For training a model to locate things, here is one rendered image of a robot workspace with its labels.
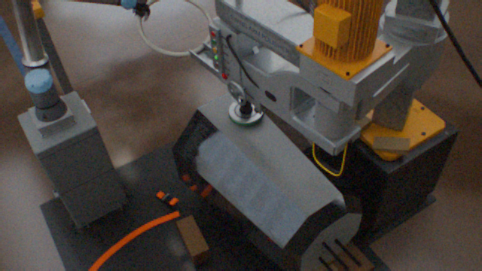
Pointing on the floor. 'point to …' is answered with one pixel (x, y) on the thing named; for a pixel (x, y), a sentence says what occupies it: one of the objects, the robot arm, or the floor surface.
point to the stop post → (52, 52)
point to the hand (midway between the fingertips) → (142, 16)
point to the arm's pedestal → (77, 165)
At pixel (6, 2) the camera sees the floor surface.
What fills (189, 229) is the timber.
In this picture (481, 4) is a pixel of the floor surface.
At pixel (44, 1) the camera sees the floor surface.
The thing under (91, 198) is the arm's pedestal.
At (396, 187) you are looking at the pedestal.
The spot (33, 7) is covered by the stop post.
